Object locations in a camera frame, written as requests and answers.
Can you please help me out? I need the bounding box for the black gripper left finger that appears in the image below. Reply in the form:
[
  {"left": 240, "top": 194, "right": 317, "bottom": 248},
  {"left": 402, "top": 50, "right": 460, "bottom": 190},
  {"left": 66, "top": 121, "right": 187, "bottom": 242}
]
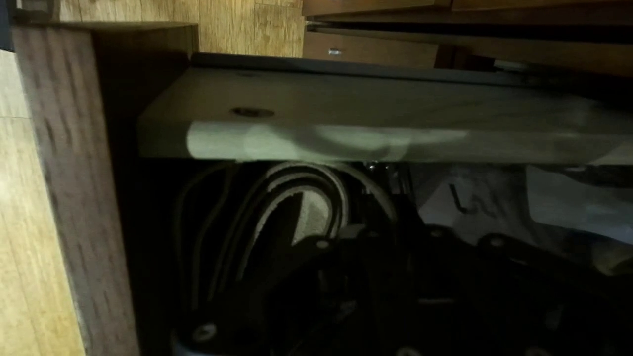
[{"left": 169, "top": 224, "right": 392, "bottom": 356}]

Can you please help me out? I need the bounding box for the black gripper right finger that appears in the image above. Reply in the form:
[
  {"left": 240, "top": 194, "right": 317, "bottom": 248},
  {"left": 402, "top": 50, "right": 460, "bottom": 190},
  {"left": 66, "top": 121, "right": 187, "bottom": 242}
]
[{"left": 388, "top": 224, "right": 633, "bottom": 356}]

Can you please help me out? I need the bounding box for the brown leather belt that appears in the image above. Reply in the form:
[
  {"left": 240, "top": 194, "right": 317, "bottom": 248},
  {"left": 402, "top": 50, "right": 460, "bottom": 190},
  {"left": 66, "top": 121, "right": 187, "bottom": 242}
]
[{"left": 173, "top": 161, "right": 402, "bottom": 319}]

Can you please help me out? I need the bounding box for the open wooden drawer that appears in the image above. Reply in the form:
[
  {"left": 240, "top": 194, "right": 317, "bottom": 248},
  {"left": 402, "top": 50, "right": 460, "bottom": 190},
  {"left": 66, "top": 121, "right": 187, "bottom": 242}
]
[{"left": 9, "top": 20, "right": 633, "bottom": 356}]

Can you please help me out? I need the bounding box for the white handwritten paper note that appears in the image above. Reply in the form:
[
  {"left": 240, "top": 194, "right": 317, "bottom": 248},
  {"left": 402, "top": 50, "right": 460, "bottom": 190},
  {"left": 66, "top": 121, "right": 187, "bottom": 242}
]
[{"left": 414, "top": 165, "right": 633, "bottom": 250}]

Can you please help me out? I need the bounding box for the brown wooden shelf cabinet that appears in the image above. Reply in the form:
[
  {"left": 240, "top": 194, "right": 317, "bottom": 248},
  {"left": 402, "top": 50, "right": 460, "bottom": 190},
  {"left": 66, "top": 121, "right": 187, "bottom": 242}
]
[{"left": 303, "top": 0, "right": 633, "bottom": 78}]

